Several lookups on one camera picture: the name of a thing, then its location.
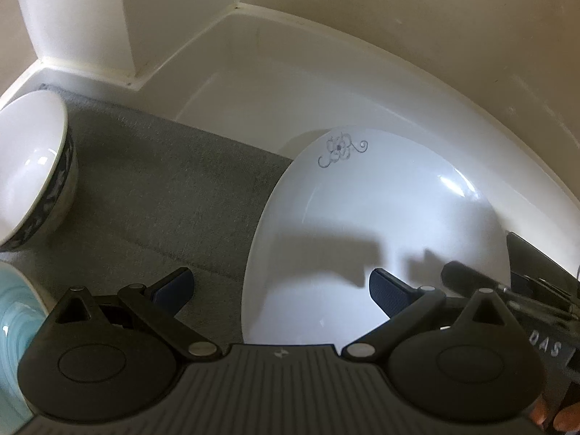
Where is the person's right hand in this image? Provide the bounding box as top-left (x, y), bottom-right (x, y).
top-left (529, 393), bottom-right (580, 431)

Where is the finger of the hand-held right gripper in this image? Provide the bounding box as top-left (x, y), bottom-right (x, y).
top-left (441, 260), bottom-right (515, 302)

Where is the grey woven mat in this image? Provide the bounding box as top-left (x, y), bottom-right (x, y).
top-left (38, 84), bottom-right (295, 345)

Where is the white bowl with blue pattern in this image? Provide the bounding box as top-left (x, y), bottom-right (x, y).
top-left (0, 91), bottom-right (80, 252)

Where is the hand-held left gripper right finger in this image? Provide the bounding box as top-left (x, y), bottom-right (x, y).
top-left (341, 268), bottom-right (517, 359)

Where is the light teal bowl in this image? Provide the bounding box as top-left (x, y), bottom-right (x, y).
top-left (0, 263), bottom-right (53, 433)

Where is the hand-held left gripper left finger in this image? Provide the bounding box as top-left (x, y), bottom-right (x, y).
top-left (45, 267), bottom-right (223, 359)

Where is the white plate with floral print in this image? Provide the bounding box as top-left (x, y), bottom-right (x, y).
top-left (241, 124), bottom-right (508, 345)

